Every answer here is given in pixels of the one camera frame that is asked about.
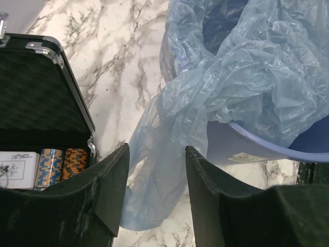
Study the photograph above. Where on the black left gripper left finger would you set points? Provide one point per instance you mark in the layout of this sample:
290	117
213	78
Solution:
84	210

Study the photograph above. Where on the blue plastic trash bin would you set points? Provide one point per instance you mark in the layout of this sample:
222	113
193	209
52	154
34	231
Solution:
259	70

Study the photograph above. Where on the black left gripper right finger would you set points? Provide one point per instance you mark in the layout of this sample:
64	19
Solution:
229	212

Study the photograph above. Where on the black mounting rail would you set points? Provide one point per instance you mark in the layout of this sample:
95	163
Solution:
313	173

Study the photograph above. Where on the black poker chip case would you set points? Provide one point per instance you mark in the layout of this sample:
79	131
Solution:
46	129

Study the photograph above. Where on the light blue trash bag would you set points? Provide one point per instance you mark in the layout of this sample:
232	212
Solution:
157	159

